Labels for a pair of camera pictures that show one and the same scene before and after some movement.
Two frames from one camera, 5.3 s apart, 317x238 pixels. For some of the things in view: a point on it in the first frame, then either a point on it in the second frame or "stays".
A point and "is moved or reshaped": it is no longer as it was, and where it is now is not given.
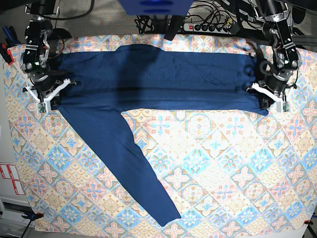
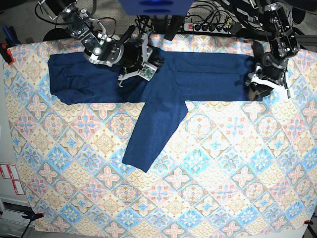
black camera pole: x=174 y=27 stays
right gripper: x=275 y=83 -> x=269 y=68
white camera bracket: x=43 y=105 -> x=146 y=70
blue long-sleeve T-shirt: x=96 y=86 is moved or reshaped
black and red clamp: x=6 y=53 stays
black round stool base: x=59 y=33 stays
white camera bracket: x=282 y=106 -> x=282 y=90
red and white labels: x=9 y=171 stays
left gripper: x=42 y=81 -> x=132 y=59
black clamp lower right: x=308 y=222 stays
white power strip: x=207 y=28 stays
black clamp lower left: x=31 y=215 stays
